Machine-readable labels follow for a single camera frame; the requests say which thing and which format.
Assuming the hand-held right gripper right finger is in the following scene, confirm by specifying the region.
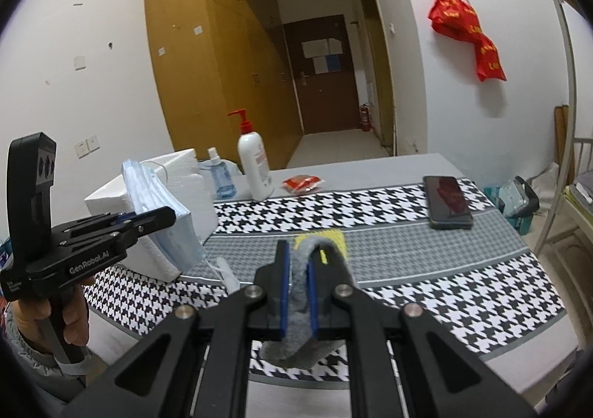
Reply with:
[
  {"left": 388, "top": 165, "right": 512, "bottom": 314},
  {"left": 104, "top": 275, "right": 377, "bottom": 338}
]
[{"left": 308, "top": 251, "right": 538, "bottom": 418}]

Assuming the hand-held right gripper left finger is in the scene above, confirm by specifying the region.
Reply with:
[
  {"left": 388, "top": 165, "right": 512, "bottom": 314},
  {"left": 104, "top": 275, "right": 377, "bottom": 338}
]
[{"left": 60, "top": 239, "right": 292, "bottom": 418}]

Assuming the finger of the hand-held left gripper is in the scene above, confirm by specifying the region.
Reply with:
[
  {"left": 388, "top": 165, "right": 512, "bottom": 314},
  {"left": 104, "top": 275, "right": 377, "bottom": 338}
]
[
  {"left": 51, "top": 212, "right": 139, "bottom": 241},
  {"left": 61, "top": 207, "right": 177, "bottom": 261}
]

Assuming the white foam box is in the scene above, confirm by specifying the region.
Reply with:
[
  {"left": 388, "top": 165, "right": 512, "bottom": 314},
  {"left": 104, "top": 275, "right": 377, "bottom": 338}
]
[{"left": 85, "top": 177, "right": 218, "bottom": 282}]

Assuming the stack of blue face masks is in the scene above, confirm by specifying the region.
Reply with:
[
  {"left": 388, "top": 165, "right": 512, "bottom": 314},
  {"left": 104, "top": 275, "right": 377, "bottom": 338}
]
[{"left": 121, "top": 159, "right": 208, "bottom": 271}]

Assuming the white paper napkin pack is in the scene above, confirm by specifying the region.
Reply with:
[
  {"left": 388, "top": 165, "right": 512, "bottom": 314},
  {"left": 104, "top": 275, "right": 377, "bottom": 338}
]
[{"left": 139, "top": 149, "right": 205, "bottom": 189}]

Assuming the yellow sponge cloth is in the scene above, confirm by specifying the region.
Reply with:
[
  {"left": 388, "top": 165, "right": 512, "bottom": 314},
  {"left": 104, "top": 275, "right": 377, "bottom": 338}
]
[{"left": 294, "top": 230, "right": 349, "bottom": 266}]

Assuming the person's left forearm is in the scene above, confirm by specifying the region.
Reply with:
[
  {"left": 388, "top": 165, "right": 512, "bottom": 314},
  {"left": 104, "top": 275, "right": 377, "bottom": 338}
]
[{"left": 0, "top": 307, "right": 98, "bottom": 405}]

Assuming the person's left hand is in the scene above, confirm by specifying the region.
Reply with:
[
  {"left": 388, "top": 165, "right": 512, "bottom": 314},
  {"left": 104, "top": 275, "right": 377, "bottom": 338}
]
[{"left": 11, "top": 276, "right": 93, "bottom": 357}]

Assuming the blue spray bottle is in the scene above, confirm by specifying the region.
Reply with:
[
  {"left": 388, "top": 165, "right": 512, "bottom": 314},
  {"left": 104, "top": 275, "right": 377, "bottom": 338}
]
[{"left": 207, "top": 147, "right": 237, "bottom": 201}]

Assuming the red snack packet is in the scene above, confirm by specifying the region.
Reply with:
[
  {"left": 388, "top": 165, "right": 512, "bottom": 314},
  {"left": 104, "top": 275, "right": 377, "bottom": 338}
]
[{"left": 282, "top": 174, "right": 321, "bottom": 194}]

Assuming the white lotion pump bottle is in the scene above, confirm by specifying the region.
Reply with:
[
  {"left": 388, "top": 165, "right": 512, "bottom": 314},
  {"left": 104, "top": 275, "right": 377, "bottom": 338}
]
[{"left": 228, "top": 109, "right": 274, "bottom": 202}]

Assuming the wooden wardrobe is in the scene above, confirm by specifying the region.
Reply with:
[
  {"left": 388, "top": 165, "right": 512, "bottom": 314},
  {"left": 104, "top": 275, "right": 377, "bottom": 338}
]
[{"left": 143, "top": 0, "right": 304, "bottom": 171}]

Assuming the black smartphone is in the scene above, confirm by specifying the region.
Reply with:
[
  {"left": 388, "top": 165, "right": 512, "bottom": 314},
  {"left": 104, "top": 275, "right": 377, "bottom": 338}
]
[{"left": 423, "top": 175, "right": 474, "bottom": 230}]

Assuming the dark brown door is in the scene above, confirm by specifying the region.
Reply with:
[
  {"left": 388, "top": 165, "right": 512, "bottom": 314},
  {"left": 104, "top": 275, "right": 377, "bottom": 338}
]
[{"left": 284, "top": 14, "right": 364, "bottom": 135}]

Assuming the blue white paper notice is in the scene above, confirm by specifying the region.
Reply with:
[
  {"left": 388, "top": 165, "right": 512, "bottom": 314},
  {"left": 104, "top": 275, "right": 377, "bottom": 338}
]
[{"left": 313, "top": 55, "right": 342, "bottom": 74}]

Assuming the black trash bin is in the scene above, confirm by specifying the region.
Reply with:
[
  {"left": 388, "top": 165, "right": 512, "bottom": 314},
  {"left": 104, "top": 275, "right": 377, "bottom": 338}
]
[{"left": 484, "top": 176, "right": 540, "bottom": 233}]

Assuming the wooden side door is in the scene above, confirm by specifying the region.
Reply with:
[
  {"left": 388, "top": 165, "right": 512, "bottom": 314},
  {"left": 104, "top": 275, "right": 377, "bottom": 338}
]
[{"left": 359, "top": 0, "right": 397, "bottom": 145}]

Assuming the red cloth on hook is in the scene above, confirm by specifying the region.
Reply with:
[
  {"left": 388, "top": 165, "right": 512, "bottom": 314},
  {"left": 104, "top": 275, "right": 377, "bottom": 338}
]
[{"left": 427, "top": 0, "right": 506, "bottom": 82}]

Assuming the wooden board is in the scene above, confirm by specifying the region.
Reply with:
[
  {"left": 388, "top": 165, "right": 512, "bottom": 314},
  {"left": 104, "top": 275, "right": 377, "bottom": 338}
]
[{"left": 554, "top": 105, "right": 577, "bottom": 182}]

